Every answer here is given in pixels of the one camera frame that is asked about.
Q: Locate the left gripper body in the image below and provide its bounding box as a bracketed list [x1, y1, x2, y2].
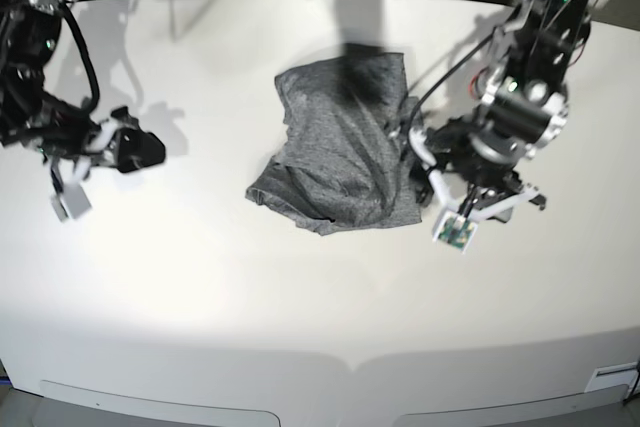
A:
[408, 118, 547, 223]

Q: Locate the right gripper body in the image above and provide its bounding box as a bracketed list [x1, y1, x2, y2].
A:
[40, 106, 140, 185]

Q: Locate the grey long-sleeve T-shirt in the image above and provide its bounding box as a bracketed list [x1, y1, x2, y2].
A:
[246, 46, 421, 236]

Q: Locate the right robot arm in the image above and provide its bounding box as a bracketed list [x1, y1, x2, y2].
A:
[1, 0, 166, 192]

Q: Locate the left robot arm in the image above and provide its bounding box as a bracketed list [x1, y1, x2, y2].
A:
[402, 0, 609, 226]

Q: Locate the white label plate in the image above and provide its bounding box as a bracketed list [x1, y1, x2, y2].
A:
[584, 363, 639, 393]

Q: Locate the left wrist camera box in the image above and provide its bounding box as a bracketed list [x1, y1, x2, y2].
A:
[432, 210, 478, 253]

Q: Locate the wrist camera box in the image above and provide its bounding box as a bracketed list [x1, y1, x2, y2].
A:
[50, 184, 92, 222]
[432, 210, 478, 253]

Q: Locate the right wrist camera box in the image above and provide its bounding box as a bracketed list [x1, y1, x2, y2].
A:
[50, 184, 92, 222]

